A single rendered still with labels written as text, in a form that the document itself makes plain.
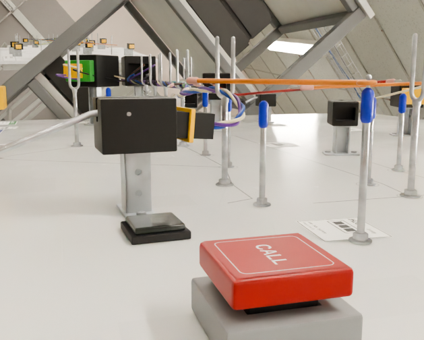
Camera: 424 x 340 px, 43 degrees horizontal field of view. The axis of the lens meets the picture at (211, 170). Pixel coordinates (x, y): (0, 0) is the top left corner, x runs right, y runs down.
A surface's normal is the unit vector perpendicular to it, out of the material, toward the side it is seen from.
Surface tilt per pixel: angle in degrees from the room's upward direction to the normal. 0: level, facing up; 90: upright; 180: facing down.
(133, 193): 87
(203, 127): 82
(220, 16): 90
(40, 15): 90
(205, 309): 140
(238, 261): 50
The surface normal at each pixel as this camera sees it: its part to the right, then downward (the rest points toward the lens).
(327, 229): 0.00, -0.98
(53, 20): 0.35, 0.26
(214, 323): -0.96, 0.05
